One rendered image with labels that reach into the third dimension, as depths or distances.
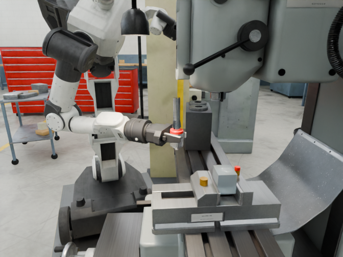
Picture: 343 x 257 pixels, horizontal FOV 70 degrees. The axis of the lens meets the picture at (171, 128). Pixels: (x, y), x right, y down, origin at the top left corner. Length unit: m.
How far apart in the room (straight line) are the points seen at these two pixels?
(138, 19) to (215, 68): 0.22
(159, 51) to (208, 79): 1.81
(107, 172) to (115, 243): 0.67
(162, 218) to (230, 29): 0.51
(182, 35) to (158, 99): 1.82
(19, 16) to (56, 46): 10.15
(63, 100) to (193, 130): 0.56
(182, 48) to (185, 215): 0.46
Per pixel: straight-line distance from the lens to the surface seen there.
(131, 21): 0.64
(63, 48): 0.93
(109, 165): 1.54
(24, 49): 5.99
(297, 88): 8.13
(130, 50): 9.82
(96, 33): 0.98
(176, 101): 0.80
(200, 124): 1.12
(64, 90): 0.99
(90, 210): 1.45
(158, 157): 2.72
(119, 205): 1.46
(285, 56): 0.69
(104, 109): 1.36
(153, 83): 2.48
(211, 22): 0.66
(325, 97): 0.96
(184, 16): 0.72
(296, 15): 0.70
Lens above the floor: 1.43
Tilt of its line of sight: 18 degrees down
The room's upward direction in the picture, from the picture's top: straight up
